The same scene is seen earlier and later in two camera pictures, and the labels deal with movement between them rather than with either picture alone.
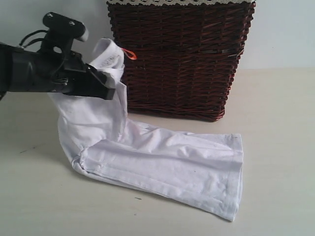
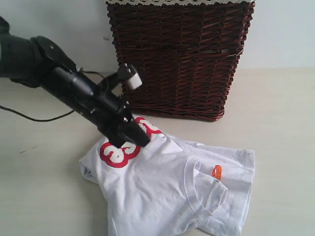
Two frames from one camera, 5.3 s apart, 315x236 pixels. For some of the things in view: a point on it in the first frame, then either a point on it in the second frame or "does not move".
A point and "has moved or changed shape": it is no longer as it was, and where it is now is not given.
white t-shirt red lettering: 204,171 has moved or changed shape
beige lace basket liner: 179,2 does not move
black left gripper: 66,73 to 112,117
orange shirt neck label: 131,54 to 216,171
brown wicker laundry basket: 187,56 does not move
